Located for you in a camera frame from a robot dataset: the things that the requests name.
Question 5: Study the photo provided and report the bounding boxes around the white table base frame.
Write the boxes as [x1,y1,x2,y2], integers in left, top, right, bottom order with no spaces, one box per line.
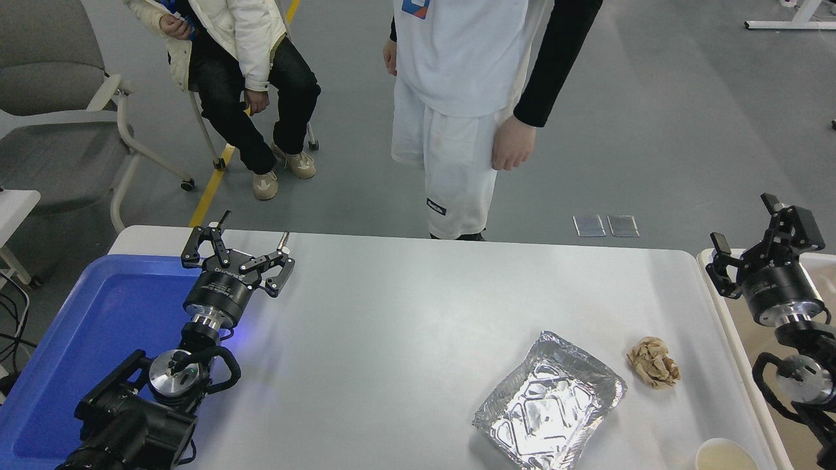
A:
[745,0,836,31]

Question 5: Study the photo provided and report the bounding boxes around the white side desk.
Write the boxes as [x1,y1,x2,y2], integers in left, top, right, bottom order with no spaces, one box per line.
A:
[0,189,41,288]

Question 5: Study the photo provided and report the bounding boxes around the large pale bin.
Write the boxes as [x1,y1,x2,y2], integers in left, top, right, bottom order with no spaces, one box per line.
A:
[696,248,836,470]

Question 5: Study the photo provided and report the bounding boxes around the blue plastic tray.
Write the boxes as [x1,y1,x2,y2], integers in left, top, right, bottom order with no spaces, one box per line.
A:
[0,254,229,467]

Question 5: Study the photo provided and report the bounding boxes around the person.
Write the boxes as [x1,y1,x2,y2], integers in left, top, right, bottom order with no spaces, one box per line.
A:
[124,0,322,201]
[383,0,604,242]

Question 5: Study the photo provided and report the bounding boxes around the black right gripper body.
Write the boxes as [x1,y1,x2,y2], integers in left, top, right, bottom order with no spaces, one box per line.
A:
[739,251,826,327]

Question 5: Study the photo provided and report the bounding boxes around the grey office chair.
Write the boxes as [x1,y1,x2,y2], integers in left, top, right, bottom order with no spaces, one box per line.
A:
[0,0,197,234]

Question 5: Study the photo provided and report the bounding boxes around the blue phone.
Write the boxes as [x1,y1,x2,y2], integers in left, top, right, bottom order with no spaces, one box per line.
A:
[161,0,198,41]

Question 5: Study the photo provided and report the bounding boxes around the white paper cup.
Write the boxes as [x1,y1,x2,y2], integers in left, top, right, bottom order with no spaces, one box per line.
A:
[695,437,760,470]

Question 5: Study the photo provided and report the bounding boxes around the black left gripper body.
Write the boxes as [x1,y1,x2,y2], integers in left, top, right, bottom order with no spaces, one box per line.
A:
[184,251,264,325]

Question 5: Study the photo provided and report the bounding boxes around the silver foil tray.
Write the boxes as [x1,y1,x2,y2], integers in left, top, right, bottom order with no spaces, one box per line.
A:
[472,330,628,470]

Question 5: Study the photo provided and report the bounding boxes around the crumpled tan paper ball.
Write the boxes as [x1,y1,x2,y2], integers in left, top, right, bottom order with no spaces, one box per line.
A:
[626,336,681,390]

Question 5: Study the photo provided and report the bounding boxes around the black cables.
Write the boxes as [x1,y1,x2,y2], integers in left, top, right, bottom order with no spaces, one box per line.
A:
[0,271,32,383]

